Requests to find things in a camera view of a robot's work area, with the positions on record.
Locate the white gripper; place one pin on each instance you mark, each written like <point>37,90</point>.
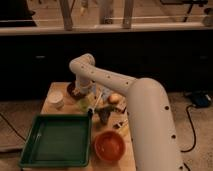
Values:
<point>83,85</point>

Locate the white handled brush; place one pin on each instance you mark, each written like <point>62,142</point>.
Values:
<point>91,109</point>

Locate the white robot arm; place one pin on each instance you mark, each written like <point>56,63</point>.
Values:
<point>153,133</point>

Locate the white plastic cup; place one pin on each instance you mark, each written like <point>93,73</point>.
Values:
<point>55,99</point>

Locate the dark maroon bowl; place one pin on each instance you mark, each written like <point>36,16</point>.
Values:
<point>72,90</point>

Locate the light blue cloth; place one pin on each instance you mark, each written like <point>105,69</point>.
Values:
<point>106,92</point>

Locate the brown rectangular box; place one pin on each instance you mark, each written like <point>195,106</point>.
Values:
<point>122,106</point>

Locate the green plastic tray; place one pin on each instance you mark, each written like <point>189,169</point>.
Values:
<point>58,141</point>

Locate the orange bowl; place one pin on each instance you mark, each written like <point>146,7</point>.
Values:
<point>109,146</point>

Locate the dark blue floor device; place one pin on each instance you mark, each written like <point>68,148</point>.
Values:
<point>200,99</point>

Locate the yellow handled utensil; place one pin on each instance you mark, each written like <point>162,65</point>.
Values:
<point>124,130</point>

